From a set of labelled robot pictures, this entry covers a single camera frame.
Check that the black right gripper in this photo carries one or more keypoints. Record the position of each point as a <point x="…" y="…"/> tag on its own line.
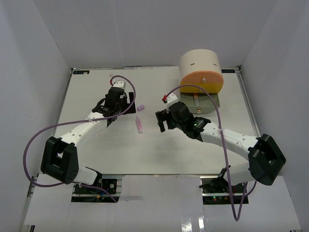
<point x="162" y="116"/>

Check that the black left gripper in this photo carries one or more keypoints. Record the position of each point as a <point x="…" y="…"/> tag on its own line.
<point x="131" y="99"/>

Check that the purple highlighter cap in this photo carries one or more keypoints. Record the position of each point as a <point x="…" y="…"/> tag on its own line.
<point x="140" y="108"/>

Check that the pink highlighter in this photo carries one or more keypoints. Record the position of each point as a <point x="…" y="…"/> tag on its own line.
<point x="139" y="125"/>

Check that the orange highlighter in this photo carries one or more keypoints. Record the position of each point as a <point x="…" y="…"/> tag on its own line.
<point x="196" y="100"/>

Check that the grey bottom drawer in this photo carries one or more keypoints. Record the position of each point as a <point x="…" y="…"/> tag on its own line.
<point x="205" y="104"/>

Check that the yellow drawer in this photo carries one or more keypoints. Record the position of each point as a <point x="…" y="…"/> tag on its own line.
<point x="195" y="88"/>

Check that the orange top drawer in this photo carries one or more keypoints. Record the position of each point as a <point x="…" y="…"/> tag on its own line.
<point x="203" y="77"/>

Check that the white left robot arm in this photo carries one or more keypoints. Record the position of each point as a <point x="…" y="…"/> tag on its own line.
<point x="60" y="157"/>

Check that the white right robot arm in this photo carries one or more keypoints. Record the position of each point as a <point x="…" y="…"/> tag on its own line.
<point x="264" y="159"/>

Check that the round beige drawer cabinet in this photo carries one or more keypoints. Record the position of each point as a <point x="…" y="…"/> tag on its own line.
<point x="199" y="60"/>

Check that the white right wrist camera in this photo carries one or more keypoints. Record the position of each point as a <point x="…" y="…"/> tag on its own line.
<point x="170" y="99"/>

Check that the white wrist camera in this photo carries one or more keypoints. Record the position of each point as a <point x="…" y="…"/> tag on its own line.
<point x="118" y="84"/>
<point x="170" y="99"/>

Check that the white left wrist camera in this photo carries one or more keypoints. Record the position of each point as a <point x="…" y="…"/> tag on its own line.
<point x="118" y="84"/>

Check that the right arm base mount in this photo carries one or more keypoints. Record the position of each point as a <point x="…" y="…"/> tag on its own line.
<point x="215" y="190"/>

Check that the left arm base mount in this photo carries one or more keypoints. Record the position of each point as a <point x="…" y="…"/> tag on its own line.
<point x="106" y="190"/>

